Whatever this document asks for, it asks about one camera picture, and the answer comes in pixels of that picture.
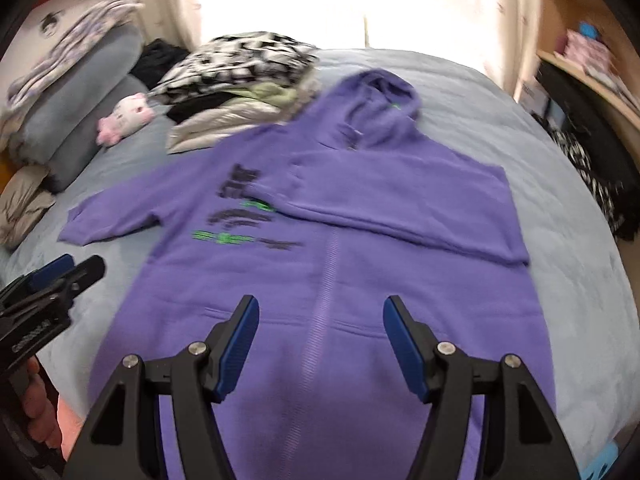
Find cream puffer jacket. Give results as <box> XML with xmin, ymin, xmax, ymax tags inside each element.
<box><xmin>165</xmin><ymin>102</ymin><xmax>291</xmax><ymax>156</ymax></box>

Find beige jacket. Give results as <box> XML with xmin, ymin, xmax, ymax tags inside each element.
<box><xmin>0</xmin><ymin>165</ymin><xmax>56</xmax><ymax>251</ymax></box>

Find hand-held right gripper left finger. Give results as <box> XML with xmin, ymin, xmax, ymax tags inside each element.
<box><xmin>62</xmin><ymin>295</ymin><xmax>261</xmax><ymax>480</ymax></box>

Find black white patterned garment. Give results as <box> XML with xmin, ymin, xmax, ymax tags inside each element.
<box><xmin>150</xmin><ymin>32</ymin><xmax>321</xmax><ymax>106</ymax></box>

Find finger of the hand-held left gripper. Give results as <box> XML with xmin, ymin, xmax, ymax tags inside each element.
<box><xmin>27</xmin><ymin>255</ymin><xmax>107</xmax><ymax>323</ymax></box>
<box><xmin>0</xmin><ymin>254</ymin><xmax>76</xmax><ymax>311</ymax></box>

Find white red plush toy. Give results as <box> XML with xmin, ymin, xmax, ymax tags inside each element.
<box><xmin>10</xmin><ymin>0</ymin><xmax>121</xmax><ymax>86</ymax></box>

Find wooden shelf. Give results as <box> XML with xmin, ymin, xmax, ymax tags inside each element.
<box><xmin>515</xmin><ymin>0</ymin><xmax>640</xmax><ymax>171</ymax></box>

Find white floral curtain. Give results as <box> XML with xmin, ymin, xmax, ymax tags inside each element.
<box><xmin>175</xmin><ymin>0</ymin><xmax>526</xmax><ymax>96</ymax></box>

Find light green garment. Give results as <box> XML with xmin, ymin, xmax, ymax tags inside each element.
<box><xmin>227</xmin><ymin>82</ymin><xmax>301</xmax><ymax>111</ymax></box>

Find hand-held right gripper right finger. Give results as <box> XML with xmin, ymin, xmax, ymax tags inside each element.
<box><xmin>382</xmin><ymin>295</ymin><xmax>583</xmax><ymax>480</ymax></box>

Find black white spotted cloth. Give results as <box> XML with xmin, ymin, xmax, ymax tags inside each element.
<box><xmin>550</xmin><ymin>127</ymin><xmax>626</xmax><ymax>231</ymax></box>

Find blue-grey bed blanket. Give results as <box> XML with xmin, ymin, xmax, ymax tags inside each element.
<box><xmin>0</xmin><ymin>47</ymin><xmax>640</xmax><ymax>480</ymax></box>

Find grey pillow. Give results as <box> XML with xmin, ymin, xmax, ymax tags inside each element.
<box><xmin>47</xmin><ymin>75</ymin><xmax>151</xmax><ymax>193</ymax></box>
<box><xmin>15</xmin><ymin>22</ymin><xmax>143</xmax><ymax>166</ymax></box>

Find pink white plush toy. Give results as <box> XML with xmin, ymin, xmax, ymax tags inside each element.
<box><xmin>96</xmin><ymin>92</ymin><xmax>156</xmax><ymax>147</ymax></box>

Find purple hoodie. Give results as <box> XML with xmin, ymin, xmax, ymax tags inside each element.
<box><xmin>57</xmin><ymin>70</ymin><xmax>546</xmax><ymax>480</ymax></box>

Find pink boxes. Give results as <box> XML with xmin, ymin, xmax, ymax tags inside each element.
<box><xmin>562</xmin><ymin>30</ymin><xmax>621</xmax><ymax>78</ymax></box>

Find person's left hand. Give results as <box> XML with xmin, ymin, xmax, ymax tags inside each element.
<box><xmin>24</xmin><ymin>357</ymin><xmax>85</xmax><ymax>453</ymax></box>

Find white blue box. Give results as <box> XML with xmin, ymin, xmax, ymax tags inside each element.
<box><xmin>520</xmin><ymin>80</ymin><xmax>566</xmax><ymax>126</ymax></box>

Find floral patterned blanket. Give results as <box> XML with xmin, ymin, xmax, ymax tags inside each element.
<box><xmin>0</xmin><ymin>0</ymin><xmax>146</xmax><ymax>156</ymax></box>

